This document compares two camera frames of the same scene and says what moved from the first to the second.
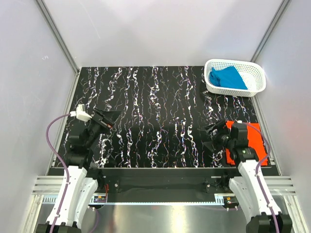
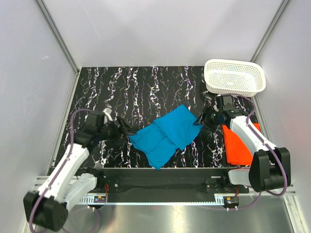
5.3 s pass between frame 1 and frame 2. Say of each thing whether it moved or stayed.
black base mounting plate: stayed
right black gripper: moved
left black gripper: moved
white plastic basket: stayed
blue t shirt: moved
